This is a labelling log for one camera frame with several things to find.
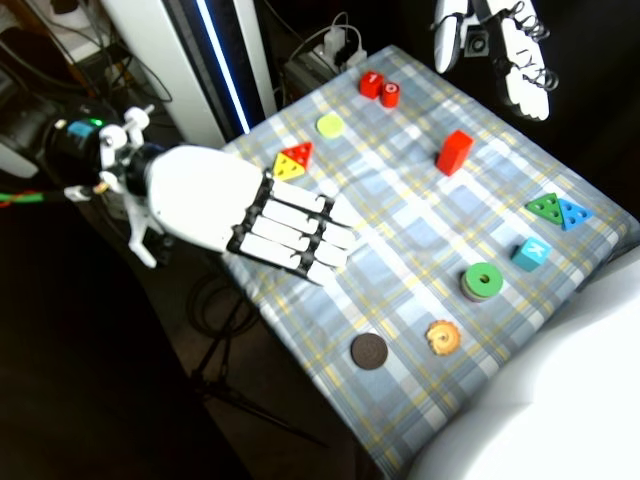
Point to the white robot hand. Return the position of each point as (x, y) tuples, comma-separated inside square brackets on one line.
[(525, 65), (200, 190)]

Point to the red rectangular block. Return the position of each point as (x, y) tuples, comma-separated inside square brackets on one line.
[(452, 155)]

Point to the yellow triangle block with holes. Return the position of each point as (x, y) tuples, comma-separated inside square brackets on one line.
[(286, 168)]

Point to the green triangle block with holes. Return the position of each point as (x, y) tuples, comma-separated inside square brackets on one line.
[(546, 207)]

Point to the blue triangle block with holes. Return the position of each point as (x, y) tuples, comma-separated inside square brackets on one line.
[(575, 216)]

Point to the white column with blue light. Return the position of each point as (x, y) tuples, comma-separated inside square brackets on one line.
[(165, 60)]

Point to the red cylinder with letter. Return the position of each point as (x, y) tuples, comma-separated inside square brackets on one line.
[(390, 96)]

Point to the lime green sandwich cookie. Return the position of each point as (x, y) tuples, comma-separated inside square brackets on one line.
[(330, 126)]

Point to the red cube with numeral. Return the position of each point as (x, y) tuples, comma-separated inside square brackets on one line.
[(371, 85)]

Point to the black tripod stand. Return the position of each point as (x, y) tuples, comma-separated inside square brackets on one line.
[(220, 345)]

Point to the grey box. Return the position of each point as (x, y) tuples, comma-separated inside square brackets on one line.
[(305, 67)]

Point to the white power strip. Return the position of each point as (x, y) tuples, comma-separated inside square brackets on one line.
[(345, 50)]

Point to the teal letter K cube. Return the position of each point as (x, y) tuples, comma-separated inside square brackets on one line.
[(530, 255)]

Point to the blue plaid tablecloth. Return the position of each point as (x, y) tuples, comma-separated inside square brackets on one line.
[(400, 280)]

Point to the dark brown sandwich cookie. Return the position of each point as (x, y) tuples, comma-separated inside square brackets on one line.
[(369, 351)]

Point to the tan flower biscuit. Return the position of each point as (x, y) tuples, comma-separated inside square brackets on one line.
[(445, 341)]

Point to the white rounded surface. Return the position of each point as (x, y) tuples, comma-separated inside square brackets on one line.
[(550, 400)]

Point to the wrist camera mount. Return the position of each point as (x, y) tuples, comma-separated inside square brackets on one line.
[(142, 245), (477, 45)]

